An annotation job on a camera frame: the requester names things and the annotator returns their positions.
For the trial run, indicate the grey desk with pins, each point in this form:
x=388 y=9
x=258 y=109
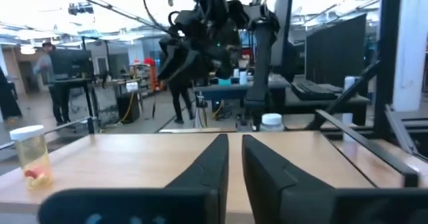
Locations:
x=234 y=90

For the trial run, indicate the black standing desk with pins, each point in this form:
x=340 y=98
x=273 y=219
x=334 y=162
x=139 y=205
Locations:
x=100 y=82

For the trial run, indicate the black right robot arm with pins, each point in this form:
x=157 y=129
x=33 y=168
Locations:
x=264 y=67

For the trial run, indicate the yellow bottle red yellow pills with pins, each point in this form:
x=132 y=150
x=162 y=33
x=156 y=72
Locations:
x=31 y=160

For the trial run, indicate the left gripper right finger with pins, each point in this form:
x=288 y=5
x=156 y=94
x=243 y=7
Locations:
x=267 y=190

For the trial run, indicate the person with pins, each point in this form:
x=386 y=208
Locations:
x=6 y=97
x=180 y=100
x=50 y=83

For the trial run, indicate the black bin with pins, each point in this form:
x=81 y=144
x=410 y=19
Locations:
x=128 y=107

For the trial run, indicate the multivitamin gummies bottle green label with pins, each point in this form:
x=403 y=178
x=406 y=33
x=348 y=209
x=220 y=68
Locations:
x=271 y=122

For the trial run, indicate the white cup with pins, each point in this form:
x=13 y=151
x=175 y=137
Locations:
x=243 y=77
x=236 y=73

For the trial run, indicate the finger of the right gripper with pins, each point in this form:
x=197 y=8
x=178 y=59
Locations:
x=167 y=60
x=187 y=61

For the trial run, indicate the large black monitor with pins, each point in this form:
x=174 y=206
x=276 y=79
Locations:
x=334 y=50

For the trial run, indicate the black keyboard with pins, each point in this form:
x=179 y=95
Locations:
x=314 y=91

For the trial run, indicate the teal box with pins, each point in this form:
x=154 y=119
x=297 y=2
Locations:
x=224 y=82

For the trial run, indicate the white building pillar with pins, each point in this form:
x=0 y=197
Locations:
x=413 y=50

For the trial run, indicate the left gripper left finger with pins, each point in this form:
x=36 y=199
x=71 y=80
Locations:
x=214 y=170

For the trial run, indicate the wooden shelf black metal frame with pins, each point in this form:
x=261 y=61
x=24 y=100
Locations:
x=133 y=157

